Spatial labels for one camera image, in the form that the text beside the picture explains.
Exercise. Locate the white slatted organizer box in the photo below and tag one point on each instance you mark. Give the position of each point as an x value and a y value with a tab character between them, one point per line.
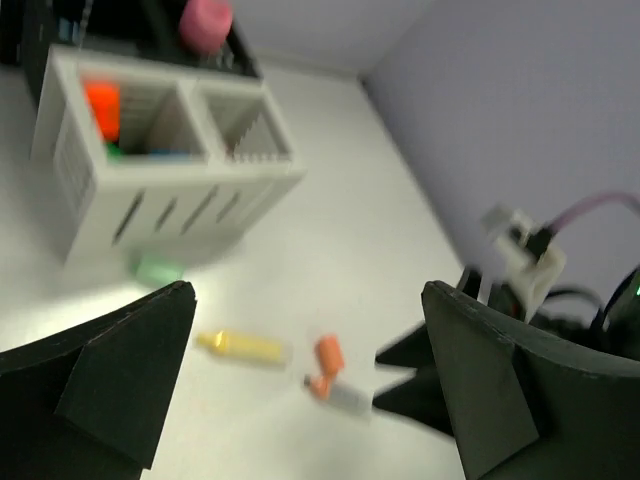
242	159

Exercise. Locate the orange pastel highlighter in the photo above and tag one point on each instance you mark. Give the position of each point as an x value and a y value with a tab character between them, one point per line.
340	396

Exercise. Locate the black blue capped highlighter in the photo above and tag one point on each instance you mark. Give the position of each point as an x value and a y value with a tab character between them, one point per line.
166	153

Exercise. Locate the yellow pastel highlighter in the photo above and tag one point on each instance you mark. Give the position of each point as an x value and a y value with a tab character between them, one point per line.
245	347

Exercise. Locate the pink capped glue bottle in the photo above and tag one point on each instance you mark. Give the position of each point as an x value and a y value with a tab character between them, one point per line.
205	24

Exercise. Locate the green marker cap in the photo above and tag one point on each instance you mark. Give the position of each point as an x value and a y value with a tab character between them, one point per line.
155	271

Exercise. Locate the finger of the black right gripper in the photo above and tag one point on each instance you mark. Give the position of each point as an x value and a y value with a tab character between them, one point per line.
420	399
413	350

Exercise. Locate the black green capped highlighter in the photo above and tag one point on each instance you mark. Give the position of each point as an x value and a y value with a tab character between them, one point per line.
113	152

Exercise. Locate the black slatted organizer box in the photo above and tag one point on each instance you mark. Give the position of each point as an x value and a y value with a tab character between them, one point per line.
141	29

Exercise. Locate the black orange capped highlighter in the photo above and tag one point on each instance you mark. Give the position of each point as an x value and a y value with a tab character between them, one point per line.
104	100

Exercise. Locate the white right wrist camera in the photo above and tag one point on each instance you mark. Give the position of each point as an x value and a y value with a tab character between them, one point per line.
530	276

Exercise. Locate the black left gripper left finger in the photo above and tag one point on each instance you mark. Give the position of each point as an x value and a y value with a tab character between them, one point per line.
90	402

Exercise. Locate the orange marker cap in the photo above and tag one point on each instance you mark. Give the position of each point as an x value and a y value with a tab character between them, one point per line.
329	355

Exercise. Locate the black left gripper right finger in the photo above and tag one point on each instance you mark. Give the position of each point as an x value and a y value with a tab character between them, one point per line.
525	404

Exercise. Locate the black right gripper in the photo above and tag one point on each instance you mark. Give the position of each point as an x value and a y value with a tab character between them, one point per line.
578	314

